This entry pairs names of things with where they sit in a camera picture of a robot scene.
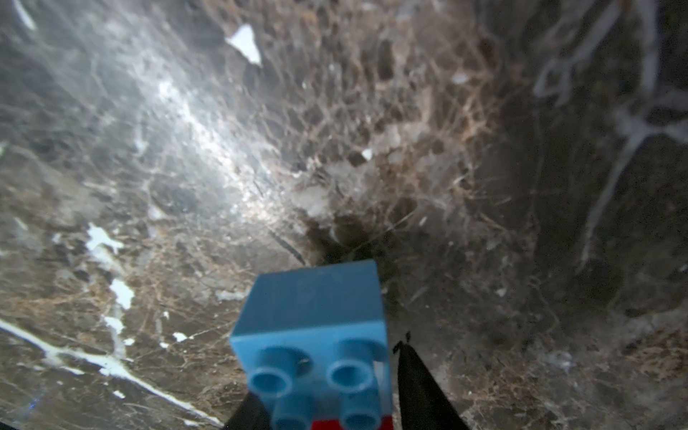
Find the light blue lego brick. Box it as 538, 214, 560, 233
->
229, 260, 393, 429

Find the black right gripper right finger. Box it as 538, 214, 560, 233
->
392, 333, 469, 430

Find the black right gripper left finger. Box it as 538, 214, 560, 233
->
222, 392, 272, 430

